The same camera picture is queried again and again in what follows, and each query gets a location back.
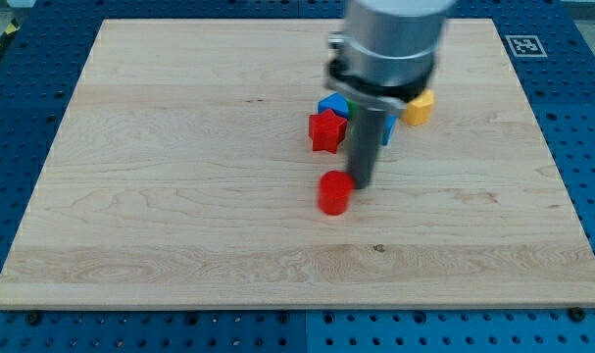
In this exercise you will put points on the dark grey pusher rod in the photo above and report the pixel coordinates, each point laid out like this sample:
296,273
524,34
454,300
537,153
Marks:
363,145

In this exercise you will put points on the black silver tool flange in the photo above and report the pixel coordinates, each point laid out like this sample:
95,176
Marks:
384,72

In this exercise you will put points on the red cylinder block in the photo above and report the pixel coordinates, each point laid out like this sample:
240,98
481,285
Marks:
335,190

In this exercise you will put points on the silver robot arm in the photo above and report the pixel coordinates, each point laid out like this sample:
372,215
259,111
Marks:
410,19

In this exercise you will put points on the wooden board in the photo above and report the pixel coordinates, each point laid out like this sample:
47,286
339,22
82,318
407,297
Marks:
182,177

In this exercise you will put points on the green block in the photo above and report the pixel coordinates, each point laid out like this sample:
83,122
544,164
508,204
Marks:
352,113

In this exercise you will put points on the blue block behind rod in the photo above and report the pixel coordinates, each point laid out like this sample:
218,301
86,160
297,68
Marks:
388,129

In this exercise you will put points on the blue rounded block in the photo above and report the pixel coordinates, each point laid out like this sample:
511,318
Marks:
335,102

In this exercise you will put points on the red star block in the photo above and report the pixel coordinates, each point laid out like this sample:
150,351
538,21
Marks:
326,130

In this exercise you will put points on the yellow hexagon block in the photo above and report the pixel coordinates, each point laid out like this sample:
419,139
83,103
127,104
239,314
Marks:
419,110

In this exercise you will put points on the white fiducial marker tag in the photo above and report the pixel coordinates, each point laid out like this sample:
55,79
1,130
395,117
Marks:
526,46

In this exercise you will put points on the black bolt right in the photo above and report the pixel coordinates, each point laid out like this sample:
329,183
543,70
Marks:
577,314

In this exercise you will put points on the black bolt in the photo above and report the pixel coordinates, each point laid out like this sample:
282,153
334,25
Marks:
577,314
32,318

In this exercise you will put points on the black bolt left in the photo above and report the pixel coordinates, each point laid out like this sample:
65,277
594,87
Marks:
32,318

